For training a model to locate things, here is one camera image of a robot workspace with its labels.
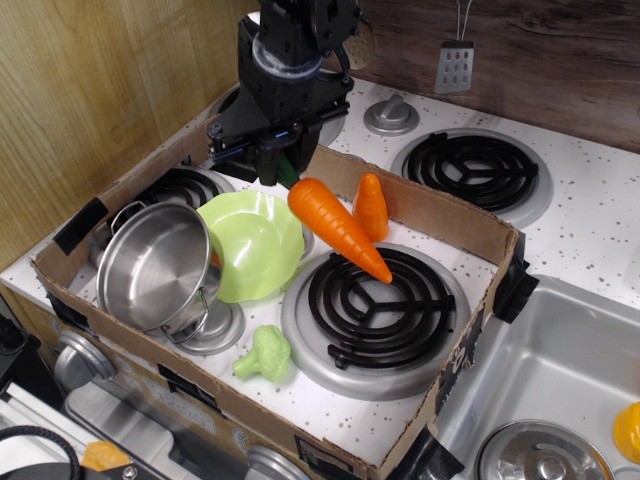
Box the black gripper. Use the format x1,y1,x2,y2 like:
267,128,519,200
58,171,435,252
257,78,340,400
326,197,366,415
207,14,351,186

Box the orange toy carrot green stem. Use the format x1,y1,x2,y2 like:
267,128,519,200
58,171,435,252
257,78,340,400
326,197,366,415
275,153,393,285

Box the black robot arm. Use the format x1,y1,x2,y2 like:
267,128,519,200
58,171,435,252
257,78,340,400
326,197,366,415
207,1,363,186

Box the light green plastic plate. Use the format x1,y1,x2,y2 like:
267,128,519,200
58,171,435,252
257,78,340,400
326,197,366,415
197,190,305,303

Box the back left black burner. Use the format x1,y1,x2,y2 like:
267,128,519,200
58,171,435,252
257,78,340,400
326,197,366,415
207,69,354,151

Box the black burner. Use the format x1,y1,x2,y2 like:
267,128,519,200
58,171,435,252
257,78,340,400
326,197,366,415
390,128,553,229
281,243,471,401
136,166,235,209
207,69,354,151

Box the brown cardboard fence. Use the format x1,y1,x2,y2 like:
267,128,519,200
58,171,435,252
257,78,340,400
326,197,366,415
32,114,525,479

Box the orange cone-shaped toy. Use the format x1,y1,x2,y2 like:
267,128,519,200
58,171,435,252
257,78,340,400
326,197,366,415
352,173,389,242

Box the front left black burner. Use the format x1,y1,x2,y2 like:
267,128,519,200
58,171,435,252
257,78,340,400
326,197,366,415
136,166,235,209

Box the silver stove knob top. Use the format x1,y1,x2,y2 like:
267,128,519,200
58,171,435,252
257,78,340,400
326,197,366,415
363,94,420,136

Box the hanging perforated metal spoon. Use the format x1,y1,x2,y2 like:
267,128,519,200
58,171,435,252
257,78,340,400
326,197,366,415
343,19,377,70

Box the stainless steel pot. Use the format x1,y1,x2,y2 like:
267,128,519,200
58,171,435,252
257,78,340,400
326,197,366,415
96,202,221,344

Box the hanging slotted metal spatula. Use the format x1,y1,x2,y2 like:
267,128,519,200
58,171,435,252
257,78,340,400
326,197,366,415
434,1,475,95

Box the silver knob under pot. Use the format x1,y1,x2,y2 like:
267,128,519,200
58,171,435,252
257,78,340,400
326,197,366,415
174,300,245,356

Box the back right black burner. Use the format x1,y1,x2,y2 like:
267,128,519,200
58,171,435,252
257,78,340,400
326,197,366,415
390,128,553,229

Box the green toy broccoli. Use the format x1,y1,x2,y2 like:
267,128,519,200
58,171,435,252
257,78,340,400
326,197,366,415
232,325,291,382

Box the front right black burner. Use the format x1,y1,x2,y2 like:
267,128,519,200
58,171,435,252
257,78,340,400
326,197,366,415
281,243,471,401

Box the silver front knob left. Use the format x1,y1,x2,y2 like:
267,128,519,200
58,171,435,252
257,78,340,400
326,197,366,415
54,330,116,391

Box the silver front knob middle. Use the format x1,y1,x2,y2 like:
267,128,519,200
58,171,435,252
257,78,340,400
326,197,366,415
244,445,298,480

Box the silver toy sink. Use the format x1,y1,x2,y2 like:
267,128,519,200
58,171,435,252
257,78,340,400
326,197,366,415
436,276,639,479

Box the orange toy bottom left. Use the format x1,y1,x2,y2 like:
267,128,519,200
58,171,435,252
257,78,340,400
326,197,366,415
80,441,131,472

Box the silver pot lid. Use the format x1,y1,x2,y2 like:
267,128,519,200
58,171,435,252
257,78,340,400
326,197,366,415
475,420,614,479

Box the yellow toy in sink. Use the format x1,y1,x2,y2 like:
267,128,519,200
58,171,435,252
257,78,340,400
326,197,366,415
613,402,640,464

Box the black cable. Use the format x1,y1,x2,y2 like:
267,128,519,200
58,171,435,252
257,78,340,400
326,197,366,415
0,425,81,480

